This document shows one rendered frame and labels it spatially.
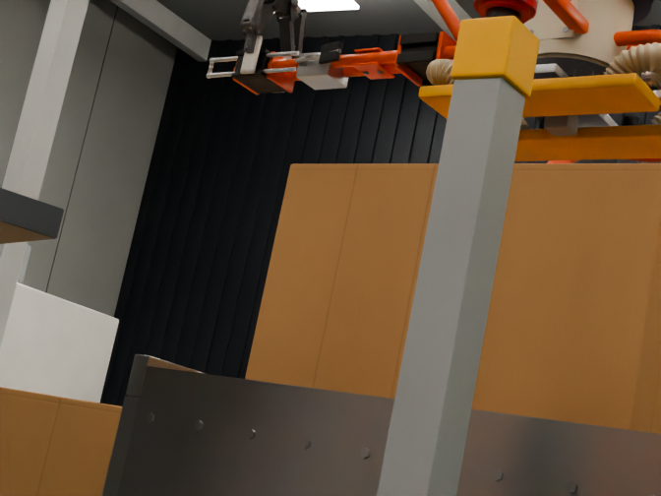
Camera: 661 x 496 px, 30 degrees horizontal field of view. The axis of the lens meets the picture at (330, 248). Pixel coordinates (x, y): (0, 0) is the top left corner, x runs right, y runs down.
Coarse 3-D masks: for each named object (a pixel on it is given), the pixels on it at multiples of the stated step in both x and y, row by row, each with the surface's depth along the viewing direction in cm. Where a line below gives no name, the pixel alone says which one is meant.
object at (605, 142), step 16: (544, 128) 197; (592, 128) 188; (608, 128) 187; (624, 128) 185; (640, 128) 184; (656, 128) 182; (528, 144) 196; (544, 144) 194; (560, 144) 193; (576, 144) 192; (592, 144) 190; (608, 144) 189; (624, 144) 188; (640, 144) 187; (656, 144) 185; (528, 160) 204
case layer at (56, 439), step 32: (0, 416) 210; (32, 416) 206; (64, 416) 202; (96, 416) 197; (0, 448) 208; (32, 448) 204; (64, 448) 200; (96, 448) 195; (0, 480) 206; (32, 480) 201; (64, 480) 197; (96, 480) 194
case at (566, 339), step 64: (320, 192) 184; (384, 192) 177; (512, 192) 165; (576, 192) 160; (640, 192) 155; (320, 256) 180; (384, 256) 174; (512, 256) 162; (576, 256) 157; (640, 256) 152; (320, 320) 177; (384, 320) 171; (512, 320) 160; (576, 320) 155; (640, 320) 150; (320, 384) 174; (384, 384) 168; (512, 384) 157; (576, 384) 152; (640, 384) 149
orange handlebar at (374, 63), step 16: (544, 0) 172; (560, 0) 172; (560, 16) 176; (576, 16) 177; (624, 32) 181; (640, 32) 180; (656, 32) 179; (368, 48) 207; (448, 48) 198; (272, 64) 218; (288, 64) 216; (336, 64) 211; (352, 64) 208; (368, 64) 206; (384, 64) 210; (288, 80) 222
